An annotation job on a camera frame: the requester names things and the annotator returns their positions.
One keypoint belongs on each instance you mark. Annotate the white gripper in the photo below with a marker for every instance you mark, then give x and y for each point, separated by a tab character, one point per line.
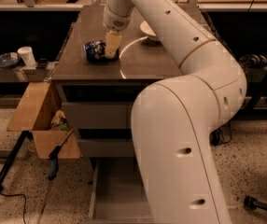
117	22

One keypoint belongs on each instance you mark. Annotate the blue pepsi can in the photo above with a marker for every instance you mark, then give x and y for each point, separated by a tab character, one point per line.
95	52

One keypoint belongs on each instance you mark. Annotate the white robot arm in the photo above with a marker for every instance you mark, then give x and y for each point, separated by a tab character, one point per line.
172	119

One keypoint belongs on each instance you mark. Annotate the grey drawer cabinet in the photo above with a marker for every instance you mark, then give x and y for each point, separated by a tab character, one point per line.
140	63

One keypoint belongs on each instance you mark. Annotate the top grey drawer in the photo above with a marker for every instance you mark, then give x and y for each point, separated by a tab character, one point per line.
97	115

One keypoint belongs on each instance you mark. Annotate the grey drawer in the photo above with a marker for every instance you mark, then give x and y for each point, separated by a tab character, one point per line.
97	115
105	148

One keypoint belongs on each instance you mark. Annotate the middle grey drawer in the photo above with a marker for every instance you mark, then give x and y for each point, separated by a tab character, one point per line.
105	148

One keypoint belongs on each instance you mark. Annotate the open bottom drawer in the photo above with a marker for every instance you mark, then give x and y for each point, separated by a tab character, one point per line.
118	195

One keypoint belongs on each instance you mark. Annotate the grey side shelf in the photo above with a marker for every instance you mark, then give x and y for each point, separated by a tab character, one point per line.
27	74

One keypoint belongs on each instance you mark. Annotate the white paper cup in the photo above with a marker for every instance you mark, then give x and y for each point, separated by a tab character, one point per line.
27	55

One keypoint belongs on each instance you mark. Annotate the brown cardboard box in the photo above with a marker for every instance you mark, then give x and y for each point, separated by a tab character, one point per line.
34	113

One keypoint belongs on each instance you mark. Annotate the dark blue plate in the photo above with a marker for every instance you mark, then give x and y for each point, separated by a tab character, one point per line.
9	60

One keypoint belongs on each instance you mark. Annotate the black table leg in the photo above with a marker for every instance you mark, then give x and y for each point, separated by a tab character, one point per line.
11	156

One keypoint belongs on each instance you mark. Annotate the black blue handled tool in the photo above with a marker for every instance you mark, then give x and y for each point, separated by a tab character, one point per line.
53	157

